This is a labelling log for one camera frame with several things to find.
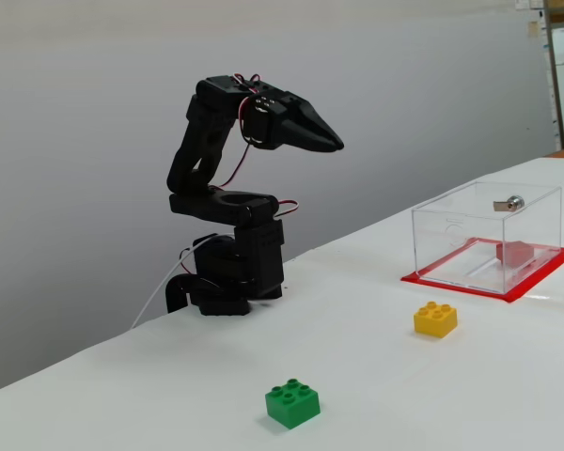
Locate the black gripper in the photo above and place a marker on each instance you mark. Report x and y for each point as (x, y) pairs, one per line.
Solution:
(295, 123)

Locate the red lego brick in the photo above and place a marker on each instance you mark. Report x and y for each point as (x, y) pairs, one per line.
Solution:
(514, 256)

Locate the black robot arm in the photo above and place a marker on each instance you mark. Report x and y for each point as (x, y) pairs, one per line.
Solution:
(202, 145)

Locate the silver metal box lock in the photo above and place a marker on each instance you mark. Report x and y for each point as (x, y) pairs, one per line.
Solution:
(514, 203)

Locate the yellow lego brick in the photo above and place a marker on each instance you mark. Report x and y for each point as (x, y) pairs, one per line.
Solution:
(434, 321)

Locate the transparent plastic box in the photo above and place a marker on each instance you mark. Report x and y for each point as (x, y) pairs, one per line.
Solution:
(526, 221)

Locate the green lego brick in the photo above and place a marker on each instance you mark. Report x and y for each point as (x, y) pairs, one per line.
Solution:
(291, 406)

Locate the black table clamp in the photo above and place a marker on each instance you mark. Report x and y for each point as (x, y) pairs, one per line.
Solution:
(174, 293)

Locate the beige paper note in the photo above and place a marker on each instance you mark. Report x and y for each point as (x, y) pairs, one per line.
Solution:
(532, 29)

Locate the red tape frame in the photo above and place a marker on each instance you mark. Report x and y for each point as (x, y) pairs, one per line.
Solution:
(451, 286)

